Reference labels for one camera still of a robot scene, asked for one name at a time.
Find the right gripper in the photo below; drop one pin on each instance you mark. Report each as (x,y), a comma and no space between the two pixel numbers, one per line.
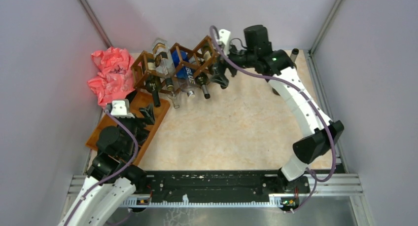
(219,76)

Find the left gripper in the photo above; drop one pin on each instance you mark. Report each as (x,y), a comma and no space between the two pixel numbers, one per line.
(147,112)

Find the dark green wine bottle front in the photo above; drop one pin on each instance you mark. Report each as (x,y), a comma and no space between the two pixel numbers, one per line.
(198,81)

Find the dark green wine bottle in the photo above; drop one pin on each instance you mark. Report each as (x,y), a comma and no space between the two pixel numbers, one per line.
(198,81)
(207,54)

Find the blue square glass bottle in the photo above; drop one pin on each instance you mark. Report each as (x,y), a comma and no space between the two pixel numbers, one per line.
(181,74)

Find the clear glass bottle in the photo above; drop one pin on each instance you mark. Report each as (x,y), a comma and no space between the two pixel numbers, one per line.
(173,96)

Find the clear labelled liquor bottle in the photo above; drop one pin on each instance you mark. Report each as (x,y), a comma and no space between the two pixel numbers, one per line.
(163,62)

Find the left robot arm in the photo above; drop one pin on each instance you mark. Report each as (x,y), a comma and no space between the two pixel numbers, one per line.
(113,178)

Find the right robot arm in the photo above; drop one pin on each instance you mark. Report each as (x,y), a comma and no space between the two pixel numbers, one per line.
(258,59)

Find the wooden compartment tray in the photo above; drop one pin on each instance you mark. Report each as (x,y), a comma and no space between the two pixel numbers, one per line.
(141,100)

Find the pink plastic bag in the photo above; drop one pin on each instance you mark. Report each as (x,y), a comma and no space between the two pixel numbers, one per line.
(114,80)

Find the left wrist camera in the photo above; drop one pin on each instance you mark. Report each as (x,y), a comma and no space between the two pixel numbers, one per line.
(121,109)

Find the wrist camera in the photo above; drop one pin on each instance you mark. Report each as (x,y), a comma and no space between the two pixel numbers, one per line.
(223,40)
(121,109)

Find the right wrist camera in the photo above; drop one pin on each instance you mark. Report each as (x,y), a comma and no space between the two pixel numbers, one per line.
(223,40)

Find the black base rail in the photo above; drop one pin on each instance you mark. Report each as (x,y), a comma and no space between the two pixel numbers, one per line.
(235,189)

